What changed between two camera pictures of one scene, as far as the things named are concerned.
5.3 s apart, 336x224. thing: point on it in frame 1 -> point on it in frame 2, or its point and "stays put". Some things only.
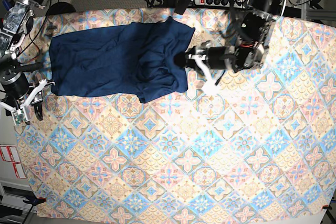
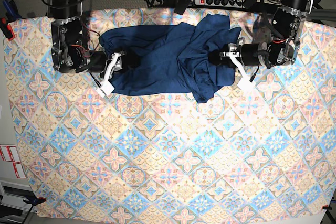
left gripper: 17,91 -> 102,63
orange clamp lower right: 327,207 stays put
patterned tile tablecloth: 264,148 stays put
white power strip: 223,1 stays put
